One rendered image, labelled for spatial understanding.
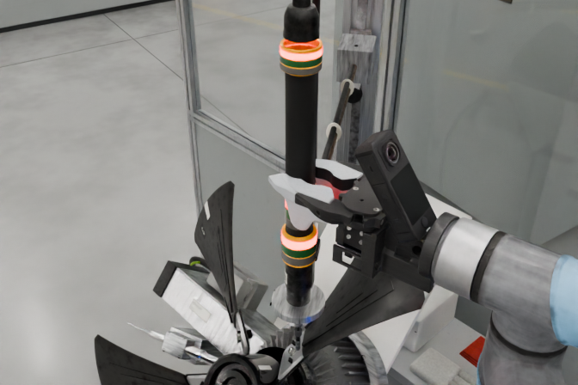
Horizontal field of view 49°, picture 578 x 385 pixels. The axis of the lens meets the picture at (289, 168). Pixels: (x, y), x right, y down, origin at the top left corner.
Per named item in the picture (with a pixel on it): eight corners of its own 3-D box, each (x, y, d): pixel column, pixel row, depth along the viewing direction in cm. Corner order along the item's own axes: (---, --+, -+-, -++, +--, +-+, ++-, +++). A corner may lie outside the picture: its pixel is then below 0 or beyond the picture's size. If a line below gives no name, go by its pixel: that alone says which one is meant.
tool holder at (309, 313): (280, 273, 90) (280, 217, 84) (330, 280, 88) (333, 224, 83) (266, 320, 82) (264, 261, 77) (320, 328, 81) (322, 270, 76)
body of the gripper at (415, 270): (325, 259, 72) (422, 306, 65) (328, 197, 67) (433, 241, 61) (360, 225, 77) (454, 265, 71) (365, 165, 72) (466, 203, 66)
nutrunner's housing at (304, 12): (286, 305, 88) (285, -31, 63) (315, 309, 87) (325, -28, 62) (280, 326, 85) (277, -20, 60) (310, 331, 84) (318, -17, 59)
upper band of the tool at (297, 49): (285, 59, 68) (285, 33, 67) (324, 63, 68) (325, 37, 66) (276, 76, 65) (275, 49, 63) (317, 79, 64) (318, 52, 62)
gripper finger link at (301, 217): (257, 223, 74) (329, 247, 71) (255, 180, 71) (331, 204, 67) (270, 209, 77) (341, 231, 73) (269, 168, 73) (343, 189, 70)
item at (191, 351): (255, 384, 115) (130, 328, 136) (258, 371, 115) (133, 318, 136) (247, 384, 113) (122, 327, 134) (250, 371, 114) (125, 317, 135)
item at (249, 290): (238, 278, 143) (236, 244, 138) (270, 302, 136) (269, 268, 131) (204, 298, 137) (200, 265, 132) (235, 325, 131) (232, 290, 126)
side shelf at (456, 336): (397, 290, 174) (398, 282, 173) (517, 366, 152) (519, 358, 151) (337, 335, 161) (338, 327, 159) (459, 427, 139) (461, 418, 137)
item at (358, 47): (341, 64, 138) (344, 27, 134) (374, 67, 137) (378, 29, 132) (335, 85, 130) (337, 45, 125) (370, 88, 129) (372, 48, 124)
